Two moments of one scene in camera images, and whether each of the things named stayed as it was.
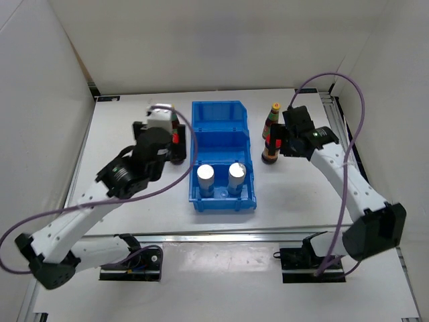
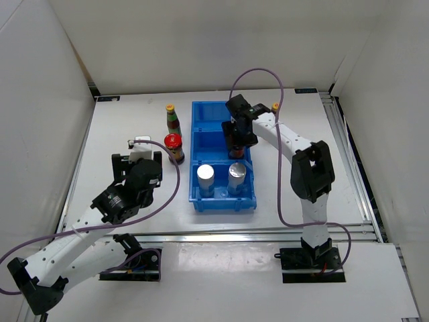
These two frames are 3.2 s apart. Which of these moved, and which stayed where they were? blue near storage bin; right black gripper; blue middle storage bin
Moved: right black gripper
Stayed: blue middle storage bin; blue near storage bin
